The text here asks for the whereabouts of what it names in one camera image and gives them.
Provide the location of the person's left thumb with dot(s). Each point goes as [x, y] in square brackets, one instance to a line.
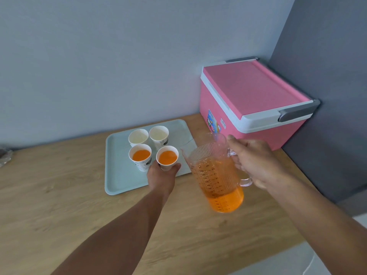
[176, 168]

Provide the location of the pink cooler box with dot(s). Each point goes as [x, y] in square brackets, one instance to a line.
[246, 94]

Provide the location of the person's right forearm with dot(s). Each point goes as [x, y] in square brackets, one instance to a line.
[318, 226]

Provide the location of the person's left hand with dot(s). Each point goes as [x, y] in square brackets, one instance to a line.
[161, 180]

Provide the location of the person's right thumb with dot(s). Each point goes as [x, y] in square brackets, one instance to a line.
[234, 143]

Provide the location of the clear glass dish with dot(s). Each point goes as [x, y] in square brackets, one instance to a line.
[5, 157]

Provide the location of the light green plastic tray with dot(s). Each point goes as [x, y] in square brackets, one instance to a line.
[120, 168]

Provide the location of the clear plastic measuring pitcher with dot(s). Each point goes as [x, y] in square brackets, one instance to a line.
[218, 183]

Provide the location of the white paper cup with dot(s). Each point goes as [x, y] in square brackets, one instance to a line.
[167, 160]
[138, 137]
[159, 136]
[141, 158]

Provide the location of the person's left forearm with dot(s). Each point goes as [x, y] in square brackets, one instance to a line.
[123, 237]

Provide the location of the person's right hand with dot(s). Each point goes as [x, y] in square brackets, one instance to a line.
[258, 160]

